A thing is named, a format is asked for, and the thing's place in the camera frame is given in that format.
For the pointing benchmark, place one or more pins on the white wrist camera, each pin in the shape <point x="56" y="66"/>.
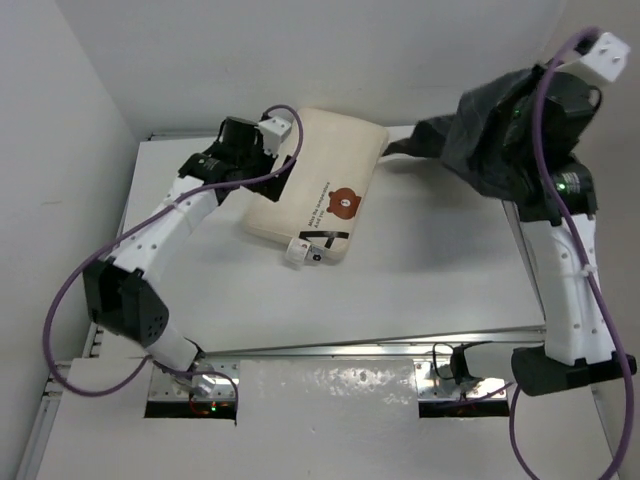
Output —
<point x="274" y="131"/>
<point x="604" y="62"/>

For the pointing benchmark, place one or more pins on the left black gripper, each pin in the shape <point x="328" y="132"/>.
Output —
<point x="267" y="189"/>

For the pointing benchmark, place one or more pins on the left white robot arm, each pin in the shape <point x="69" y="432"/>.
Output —
<point x="121" y="289"/>

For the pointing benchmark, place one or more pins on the cream pillow with bear print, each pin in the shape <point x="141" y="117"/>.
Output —
<point x="316" y="214"/>

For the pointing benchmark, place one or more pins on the dark plaid pillowcase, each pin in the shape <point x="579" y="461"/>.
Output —
<point x="469" y="142"/>

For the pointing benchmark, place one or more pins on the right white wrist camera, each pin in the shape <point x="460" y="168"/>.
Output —
<point x="604" y="62"/>

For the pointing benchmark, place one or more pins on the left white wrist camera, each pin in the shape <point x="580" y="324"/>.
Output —
<point x="274" y="131"/>

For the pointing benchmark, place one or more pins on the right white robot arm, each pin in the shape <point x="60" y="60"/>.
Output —
<point x="559" y="233"/>

